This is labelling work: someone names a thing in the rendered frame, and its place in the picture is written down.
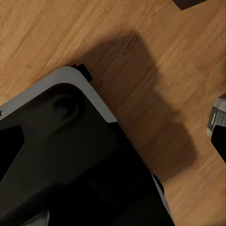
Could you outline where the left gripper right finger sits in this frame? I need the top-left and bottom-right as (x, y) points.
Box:
(211, 125), (226, 163)

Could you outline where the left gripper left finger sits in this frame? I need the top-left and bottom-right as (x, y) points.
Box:
(0, 125), (24, 181)

